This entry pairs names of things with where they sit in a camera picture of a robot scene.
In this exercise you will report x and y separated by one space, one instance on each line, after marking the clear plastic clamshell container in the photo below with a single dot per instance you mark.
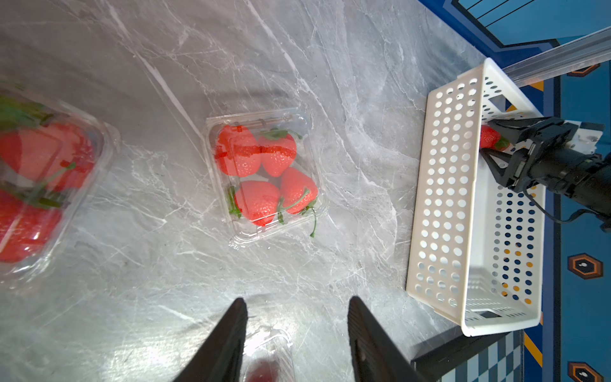
106 139

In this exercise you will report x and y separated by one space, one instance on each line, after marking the strawberry six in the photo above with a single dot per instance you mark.
298 196

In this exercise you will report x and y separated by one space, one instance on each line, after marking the strawberry two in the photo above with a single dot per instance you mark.
491 139

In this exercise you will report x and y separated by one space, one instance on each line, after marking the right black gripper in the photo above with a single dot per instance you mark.
583 178

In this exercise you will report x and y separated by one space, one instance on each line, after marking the strawberry one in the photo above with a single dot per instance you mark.
264 370

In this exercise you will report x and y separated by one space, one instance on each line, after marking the strawberry eight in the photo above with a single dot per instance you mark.
237 152

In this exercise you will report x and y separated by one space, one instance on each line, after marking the strawberry seven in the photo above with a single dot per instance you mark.
257 201

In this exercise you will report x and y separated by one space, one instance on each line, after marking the black white checkerboard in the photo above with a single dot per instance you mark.
496 357

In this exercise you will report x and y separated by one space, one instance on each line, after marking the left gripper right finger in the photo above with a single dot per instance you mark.
375 357

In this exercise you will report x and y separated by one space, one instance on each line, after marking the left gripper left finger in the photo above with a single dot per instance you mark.
220 357

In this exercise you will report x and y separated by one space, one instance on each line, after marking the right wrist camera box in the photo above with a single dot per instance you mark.
586 137

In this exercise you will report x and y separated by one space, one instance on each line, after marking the clear clamshell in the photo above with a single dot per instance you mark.
269 343

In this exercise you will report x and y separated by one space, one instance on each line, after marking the strawberry five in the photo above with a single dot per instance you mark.
278 150

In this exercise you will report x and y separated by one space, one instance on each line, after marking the right aluminium corner post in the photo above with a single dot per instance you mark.
589 50

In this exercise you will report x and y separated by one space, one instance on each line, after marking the white perforated plastic basket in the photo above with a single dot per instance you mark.
477 248

